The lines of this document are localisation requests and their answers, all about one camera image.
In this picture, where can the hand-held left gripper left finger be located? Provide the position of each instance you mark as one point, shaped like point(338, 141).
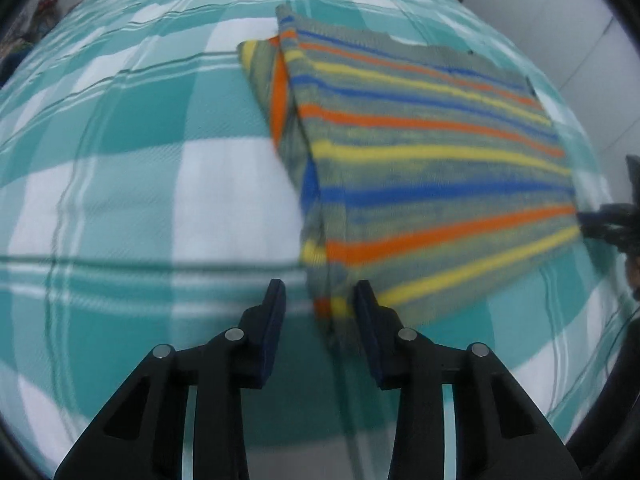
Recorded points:
point(272, 322)

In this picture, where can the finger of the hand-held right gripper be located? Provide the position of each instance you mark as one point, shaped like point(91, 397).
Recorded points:
point(612, 222)

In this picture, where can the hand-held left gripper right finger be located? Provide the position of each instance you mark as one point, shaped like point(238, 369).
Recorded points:
point(367, 322)

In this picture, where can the striped knit sweater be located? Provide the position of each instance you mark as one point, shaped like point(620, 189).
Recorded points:
point(425, 160)

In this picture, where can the pile of mixed clothes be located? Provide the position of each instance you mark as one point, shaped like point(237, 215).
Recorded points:
point(45, 7)

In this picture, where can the bed with teal plaid sheet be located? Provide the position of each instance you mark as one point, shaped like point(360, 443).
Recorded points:
point(150, 185)

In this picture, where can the white wardrobe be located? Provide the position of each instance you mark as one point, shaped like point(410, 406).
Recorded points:
point(550, 10)

